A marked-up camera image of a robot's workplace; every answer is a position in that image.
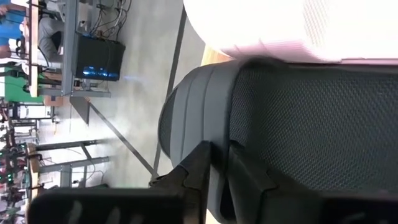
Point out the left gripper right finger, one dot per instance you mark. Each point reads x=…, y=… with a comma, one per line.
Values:
x=280, y=208

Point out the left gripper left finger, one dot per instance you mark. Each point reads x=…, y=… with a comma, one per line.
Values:
x=124, y=205

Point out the black slide sandal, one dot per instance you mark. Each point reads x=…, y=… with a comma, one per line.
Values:
x=311, y=124

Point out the pink slide sandal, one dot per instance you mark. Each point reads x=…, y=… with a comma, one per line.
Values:
x=280, y=25

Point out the wooden desk grey legs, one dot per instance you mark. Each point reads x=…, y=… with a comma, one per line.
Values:
x=68, y=163
x=70, y=25

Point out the black computer tower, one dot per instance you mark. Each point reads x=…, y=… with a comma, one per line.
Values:
x=99, y=56

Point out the green board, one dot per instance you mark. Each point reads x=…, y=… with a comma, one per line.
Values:
x=21, y=90

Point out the person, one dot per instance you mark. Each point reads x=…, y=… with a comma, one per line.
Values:
x=11, y=28

